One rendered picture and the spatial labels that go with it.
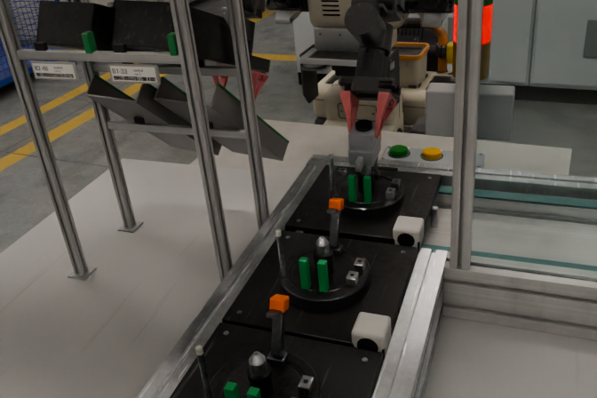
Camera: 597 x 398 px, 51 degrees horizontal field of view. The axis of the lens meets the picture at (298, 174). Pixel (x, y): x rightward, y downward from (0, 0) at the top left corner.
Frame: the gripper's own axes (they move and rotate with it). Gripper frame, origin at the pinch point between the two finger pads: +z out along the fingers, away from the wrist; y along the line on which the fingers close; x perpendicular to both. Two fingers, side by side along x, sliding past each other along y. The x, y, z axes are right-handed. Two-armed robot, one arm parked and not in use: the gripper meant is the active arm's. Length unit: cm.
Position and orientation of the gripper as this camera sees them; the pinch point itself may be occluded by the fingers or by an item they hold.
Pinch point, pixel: (363, 131)
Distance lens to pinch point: 111.2
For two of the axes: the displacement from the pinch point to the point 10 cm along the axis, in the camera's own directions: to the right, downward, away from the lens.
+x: 3.3, 1.5, 9.3
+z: -1.4, 9.8, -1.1
